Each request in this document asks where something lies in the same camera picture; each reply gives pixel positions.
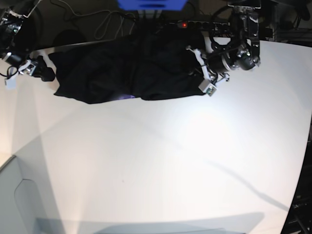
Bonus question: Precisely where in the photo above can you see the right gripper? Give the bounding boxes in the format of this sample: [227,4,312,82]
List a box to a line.
[3,55,55,82]

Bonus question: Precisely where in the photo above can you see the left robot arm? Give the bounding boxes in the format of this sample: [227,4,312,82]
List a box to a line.
[186,0,261,85]

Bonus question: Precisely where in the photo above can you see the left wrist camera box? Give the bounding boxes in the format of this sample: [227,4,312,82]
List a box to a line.
[199,79,217,97]

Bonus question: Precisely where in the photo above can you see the black T-shirt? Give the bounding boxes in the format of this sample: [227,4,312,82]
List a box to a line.
[49,25,205,104]

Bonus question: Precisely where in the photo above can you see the black power strip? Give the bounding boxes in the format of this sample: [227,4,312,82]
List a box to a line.
[170,20,230,32]

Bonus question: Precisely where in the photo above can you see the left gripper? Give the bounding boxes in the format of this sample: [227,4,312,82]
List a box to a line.
[186,46,230,84]

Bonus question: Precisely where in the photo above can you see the blue box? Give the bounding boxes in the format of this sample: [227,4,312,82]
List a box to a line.
[117,0,187,11]

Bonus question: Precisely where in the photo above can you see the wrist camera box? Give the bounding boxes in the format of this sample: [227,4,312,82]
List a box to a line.
[4,78,16,90]
[199,79,217,97]

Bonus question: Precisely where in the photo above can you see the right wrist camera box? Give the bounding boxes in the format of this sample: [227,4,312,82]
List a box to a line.
[4,78,16,90]

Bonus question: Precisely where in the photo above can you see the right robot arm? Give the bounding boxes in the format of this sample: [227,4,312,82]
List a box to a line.
[0,0,55,88]

